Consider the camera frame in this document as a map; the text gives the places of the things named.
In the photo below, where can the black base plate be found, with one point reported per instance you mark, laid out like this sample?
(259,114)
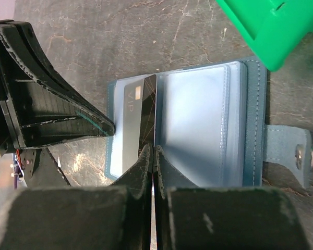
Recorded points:
(41,169)

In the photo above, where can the black VIP credit card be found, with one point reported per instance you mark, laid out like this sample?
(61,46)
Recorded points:
(138,118)

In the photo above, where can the right green plastic bin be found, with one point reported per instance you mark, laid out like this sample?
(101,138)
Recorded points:
(272,29)

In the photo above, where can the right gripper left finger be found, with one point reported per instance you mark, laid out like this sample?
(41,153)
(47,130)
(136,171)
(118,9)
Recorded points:
(117,216)

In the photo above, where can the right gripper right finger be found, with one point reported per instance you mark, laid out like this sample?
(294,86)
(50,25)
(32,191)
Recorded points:
(192,217)

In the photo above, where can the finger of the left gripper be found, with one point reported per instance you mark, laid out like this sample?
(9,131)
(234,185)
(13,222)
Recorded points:
(38,108)

